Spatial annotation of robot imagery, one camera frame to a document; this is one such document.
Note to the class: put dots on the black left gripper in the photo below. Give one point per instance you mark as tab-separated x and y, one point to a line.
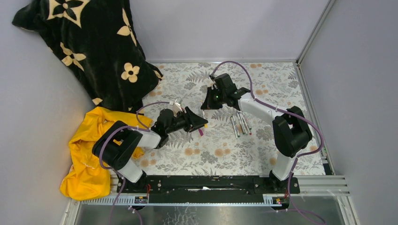
195	121

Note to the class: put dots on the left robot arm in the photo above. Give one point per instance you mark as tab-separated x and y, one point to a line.
115	148

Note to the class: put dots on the red cap pen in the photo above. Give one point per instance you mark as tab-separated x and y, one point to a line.
246	127

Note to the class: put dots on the yellow cloth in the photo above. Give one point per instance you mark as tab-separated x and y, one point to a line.
87	179

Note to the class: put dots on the black floral blanket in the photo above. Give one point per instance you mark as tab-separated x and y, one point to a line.
96	40

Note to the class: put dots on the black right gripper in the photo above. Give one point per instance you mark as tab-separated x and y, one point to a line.
208	104

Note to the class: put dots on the floral tablecloth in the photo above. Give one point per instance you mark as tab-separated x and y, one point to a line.
218	151

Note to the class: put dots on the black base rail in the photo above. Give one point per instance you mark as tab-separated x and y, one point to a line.
209	189

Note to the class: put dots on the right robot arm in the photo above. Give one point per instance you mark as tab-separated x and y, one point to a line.
291	132

